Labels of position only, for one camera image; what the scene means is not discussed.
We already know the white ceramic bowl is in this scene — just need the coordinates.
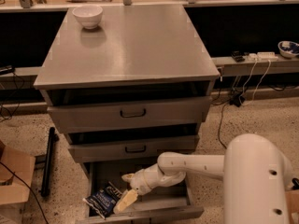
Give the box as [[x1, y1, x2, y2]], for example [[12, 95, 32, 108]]
[[72, 5, 103, 30]]

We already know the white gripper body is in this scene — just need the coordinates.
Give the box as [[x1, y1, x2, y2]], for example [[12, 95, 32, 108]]
[[129, 164, 186, 195]]

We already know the black cable over box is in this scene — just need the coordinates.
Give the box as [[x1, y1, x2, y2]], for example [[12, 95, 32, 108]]
[[0, 161, 50, 224]]

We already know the bottom grey drawer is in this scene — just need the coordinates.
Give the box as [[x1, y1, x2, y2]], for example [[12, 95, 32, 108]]
[[76, 157, 204, 224]]

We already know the cardboard box left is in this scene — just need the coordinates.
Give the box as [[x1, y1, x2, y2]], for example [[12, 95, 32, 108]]
[[0, 142, 36, 224]]

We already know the cardboard box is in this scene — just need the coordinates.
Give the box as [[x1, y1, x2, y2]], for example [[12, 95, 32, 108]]
[[286, 189, 299, 224], [0, 142, 36, 224]]

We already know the black middle drawer handle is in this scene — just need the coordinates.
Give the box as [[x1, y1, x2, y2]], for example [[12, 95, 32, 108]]
[[124, 146, 147, 154]]

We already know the black device on ledge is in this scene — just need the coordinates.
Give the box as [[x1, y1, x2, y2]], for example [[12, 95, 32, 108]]
[[231, 51, 245, 63]]

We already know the grey drawer cabinet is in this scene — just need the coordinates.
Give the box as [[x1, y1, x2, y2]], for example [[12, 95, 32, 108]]
[[33, 3, 221, 173]]

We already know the top grey drawer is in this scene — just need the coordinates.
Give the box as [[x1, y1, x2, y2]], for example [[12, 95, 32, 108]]
[[48, 96, 211, 133]]

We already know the cardboard box right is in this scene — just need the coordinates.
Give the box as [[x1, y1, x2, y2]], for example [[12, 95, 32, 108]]
[[286, 189, 299, 224]]

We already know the black floor cable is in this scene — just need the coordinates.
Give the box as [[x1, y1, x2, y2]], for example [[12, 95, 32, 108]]
[[217, 101, 230, 150]]

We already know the blue chip bag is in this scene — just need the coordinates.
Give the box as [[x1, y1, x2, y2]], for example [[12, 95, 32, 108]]
[[82, 182, 122, 219]]

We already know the white power strip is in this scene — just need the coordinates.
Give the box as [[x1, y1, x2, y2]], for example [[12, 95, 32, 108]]
[[249, 52, 278, 61]]

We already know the middle grey drawer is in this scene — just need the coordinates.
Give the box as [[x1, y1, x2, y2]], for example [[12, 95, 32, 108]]
[[68, 134, 199, 163]]

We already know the grey drawer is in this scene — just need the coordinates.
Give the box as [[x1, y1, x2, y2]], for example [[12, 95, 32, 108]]
[[68, 134, 199, 163], [76, 157, 204, 224], [48, 96, 211, 133]]

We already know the blue white patterned bowl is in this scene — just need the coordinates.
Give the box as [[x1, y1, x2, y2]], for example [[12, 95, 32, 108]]
[[278, 41, 299, 59]]

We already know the black bar on floor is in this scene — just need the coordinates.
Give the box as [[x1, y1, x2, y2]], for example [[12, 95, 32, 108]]
[[40, 127, 59, 197]]

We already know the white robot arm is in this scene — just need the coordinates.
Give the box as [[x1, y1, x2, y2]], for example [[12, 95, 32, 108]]
[[114, 133, 292, 224]]

